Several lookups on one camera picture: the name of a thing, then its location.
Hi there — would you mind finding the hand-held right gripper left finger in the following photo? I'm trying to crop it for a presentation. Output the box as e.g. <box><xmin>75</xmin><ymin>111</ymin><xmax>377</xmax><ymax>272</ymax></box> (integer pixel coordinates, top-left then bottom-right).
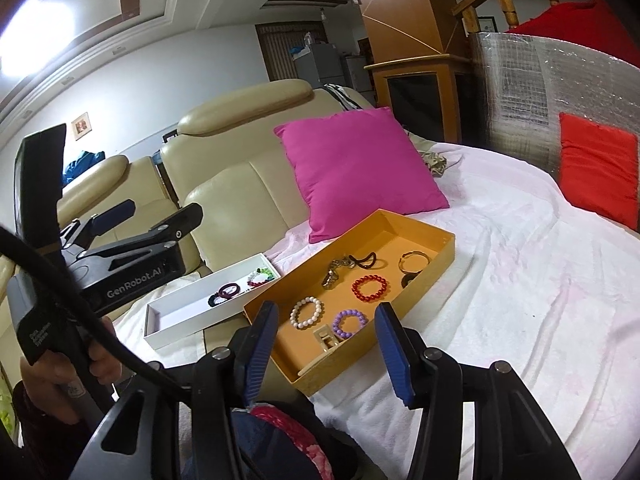
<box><xmin>65</xmin><ymin>301</ymin><xmax>281</xmax><ymax>480</ymax></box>

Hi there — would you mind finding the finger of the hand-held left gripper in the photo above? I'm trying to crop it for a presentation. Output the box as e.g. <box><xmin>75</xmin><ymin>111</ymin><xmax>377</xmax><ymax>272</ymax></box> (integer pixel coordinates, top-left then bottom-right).
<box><xmin>80</xmin><ymin>202</ymin><xmax>203</xmax><ymax>261</ymax></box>
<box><xmin>60</xmin><ymin>199</ymin><xmax>137</xmax><ymax>251</ymax></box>

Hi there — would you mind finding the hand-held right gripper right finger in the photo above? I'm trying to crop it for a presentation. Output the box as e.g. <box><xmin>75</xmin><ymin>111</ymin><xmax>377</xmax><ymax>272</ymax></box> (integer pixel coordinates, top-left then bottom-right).
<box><xmin>375</xmin><ymin>302</ymin><xmax>583</xmax><ymax>480</ymax></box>

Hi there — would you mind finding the white bead bracelet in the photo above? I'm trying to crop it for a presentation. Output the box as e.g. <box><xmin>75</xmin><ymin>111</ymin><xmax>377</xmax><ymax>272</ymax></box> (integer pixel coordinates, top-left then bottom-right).
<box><xmin>290</xmin><ymin>297</ymin><xmax>323</xmax><ymax>331</ymax></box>

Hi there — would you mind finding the red bead bracelet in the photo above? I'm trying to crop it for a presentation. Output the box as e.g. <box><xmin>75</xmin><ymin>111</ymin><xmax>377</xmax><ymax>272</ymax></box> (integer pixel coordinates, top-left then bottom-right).
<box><xmin>351</xmin><ymin>274</ymin><xmax>388</xmax><ymax>303</ymax></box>

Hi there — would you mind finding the silver metal bangle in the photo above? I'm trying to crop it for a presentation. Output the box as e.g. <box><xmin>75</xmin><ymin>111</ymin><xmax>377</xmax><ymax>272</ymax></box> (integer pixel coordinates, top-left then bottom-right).
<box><xmin>398</xmin><ymin>250</ymin><xmax>431</xmax><ymax>273</ymax></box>

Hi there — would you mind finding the gold metal chain watch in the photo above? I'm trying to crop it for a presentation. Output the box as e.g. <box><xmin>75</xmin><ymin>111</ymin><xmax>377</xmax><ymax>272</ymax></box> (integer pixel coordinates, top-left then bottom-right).
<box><xmin>320</xmin><ymin>257</ymin><xmax>351</xmax><ymax>291</ymax></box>

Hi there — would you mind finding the orange cardboard box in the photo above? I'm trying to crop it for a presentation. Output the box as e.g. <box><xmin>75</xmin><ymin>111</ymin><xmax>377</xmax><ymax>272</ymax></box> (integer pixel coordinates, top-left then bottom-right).
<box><xmin>243</xmin><ymin>208</ymin><xmax>457</xmax><ymax>396</ymax></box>

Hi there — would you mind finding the person's left hand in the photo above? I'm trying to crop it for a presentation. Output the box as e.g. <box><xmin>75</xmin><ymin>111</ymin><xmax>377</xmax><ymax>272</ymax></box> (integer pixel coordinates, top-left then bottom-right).
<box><xmin>20</xmin><ymin>312</ymin><xmax>133</xmax><ymax>423</ymax></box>

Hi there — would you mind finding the blue cloth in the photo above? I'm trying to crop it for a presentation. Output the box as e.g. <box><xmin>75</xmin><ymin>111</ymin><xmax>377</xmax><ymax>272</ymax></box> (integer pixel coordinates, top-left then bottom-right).
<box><xmin>62</xmin><ymin>150</ymin><xmax>106</xmax><ymax>186</ymax></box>

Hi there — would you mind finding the white cardboard box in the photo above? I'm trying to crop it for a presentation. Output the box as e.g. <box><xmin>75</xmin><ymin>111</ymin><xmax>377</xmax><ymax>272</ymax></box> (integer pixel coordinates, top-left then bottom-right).
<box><xmin>144</xmin><ymin>253</ymin><xmax>282</xmax><ymax>351</ymax></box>

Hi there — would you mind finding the gold hair clip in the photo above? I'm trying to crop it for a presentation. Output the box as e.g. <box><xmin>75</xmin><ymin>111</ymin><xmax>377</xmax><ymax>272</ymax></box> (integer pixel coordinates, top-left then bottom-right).
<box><xmin>312</xmin><ymin>325</ymin><xmax>346</xmax><ymax>353</ymax></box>

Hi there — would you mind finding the cream leather sofa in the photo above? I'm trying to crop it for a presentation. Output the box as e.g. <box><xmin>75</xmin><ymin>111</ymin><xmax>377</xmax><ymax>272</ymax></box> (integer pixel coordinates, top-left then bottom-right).
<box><xmin>0</xmin><ymin>79</ymin><xmax>381</xmax><ymax>321</ymax></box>

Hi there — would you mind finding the person's floral clothing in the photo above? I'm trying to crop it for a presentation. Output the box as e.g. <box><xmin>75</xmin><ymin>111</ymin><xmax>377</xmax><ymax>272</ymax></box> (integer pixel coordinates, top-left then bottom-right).
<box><xmin>182</xmin><ymin>400</ymin><xmax>371</xmax><ymax>480</ymax></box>

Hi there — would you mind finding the pale pink blanket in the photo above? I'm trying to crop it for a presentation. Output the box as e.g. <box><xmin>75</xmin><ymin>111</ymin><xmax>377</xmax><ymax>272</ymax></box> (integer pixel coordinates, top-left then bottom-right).
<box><xmin>112</xmin><ymin>142</ymin><xmax>640</xmax><ymax>480</ymax></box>

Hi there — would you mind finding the magenta pillow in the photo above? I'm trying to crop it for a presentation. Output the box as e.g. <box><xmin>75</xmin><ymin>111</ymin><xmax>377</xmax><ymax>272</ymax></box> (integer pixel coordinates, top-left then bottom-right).
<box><xmin>274</xmin><ymin>106</ymin><xmax>451</xmax><ymax>245</ymax></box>

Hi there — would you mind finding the patterned beige cloth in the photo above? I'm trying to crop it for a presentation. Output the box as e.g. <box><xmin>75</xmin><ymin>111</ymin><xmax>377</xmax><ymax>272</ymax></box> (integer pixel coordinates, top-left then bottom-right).
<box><xmin>419</xmin><ymin>149</ymin><xmax>463</xmax><ymax>178</ymax></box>

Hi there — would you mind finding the ceiling light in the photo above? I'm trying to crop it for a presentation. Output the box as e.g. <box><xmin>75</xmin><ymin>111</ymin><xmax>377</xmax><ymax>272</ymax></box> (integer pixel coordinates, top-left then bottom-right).
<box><xmin>0</xmin><ymin>0</ymin><xmax>83</xmax><ymax>78</ymax></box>

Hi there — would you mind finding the striped cloth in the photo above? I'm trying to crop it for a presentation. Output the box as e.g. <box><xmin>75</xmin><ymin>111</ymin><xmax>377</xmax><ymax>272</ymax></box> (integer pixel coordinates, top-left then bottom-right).
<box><xmin>322</xmin><ymin>84</ymin><xmax>371</xmax><ymax>111</ymax></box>

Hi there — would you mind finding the grey refrigerator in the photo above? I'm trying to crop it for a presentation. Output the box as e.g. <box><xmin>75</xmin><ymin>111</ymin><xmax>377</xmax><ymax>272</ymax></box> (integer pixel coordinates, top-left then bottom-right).
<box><xmin>295</xmin><ymin>43</ymin><xmax>346</xmax><ymax>92</ymax></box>

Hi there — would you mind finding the white refrigerator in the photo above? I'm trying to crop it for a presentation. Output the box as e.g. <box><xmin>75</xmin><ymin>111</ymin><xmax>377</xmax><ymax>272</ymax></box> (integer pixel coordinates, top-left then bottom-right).
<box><xmin>342</xmin><ymin>55</ymin><xmax>375</xmax><ymax>106</ymax></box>

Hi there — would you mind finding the red pillow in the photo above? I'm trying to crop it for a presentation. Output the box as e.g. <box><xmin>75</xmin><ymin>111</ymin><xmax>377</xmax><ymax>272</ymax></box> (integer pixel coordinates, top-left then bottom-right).
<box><xmin>557</xmin><ymin>112</ymin><xmax>640</xmax><ymax>233</ymax></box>

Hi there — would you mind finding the silver foil panel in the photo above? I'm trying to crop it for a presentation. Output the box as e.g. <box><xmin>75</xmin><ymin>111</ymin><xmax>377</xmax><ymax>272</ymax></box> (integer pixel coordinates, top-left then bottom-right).
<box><xmin>467</xmin><ymin>31</ymin><xmax>640</xmax><ymax>181</ymax></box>

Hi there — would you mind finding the wooden cabinet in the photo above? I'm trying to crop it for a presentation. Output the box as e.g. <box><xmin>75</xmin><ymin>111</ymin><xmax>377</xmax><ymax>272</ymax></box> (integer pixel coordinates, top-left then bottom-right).
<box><xmin>342</xmin><ymin>0</ymin><xmax>476</xmax><ymax>143</ymax></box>

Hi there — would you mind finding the red cloth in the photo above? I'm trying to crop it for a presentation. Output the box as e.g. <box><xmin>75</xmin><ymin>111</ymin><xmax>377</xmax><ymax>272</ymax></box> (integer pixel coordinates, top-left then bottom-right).
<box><xmin>505</xmin><ymin>0</ymin><xmax>640</xmax><ymax>68</ymax></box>

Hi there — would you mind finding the black and purple hair tie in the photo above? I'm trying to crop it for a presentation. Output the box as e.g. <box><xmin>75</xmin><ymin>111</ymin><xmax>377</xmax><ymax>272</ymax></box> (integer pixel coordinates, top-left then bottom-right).
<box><xmin>207</xmin><ymin>282</ymin><xmax>243</xmax><ymax>307</ymax></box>

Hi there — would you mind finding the multicolour bead bracelet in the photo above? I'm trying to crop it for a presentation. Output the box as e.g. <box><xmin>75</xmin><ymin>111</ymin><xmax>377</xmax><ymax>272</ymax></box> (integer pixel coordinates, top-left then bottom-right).
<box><xmin>245</xmin><ymin>266</ymin><xmax>276</xmax><ymax>288</ymax></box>

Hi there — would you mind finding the purple bead bracelet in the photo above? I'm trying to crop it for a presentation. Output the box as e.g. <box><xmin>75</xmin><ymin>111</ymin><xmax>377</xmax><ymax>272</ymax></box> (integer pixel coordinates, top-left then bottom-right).
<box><xmin>332</xmin><ymin>310</ymin><xmax>369</xmax><ymax>340</ymax></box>

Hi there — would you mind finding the black cable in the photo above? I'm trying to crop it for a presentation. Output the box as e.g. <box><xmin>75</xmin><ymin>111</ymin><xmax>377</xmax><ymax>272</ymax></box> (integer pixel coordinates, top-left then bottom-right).
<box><xmin>0</xmin><ymin>225</ymin><xmax>193</xmax><ymax>398</ymax></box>

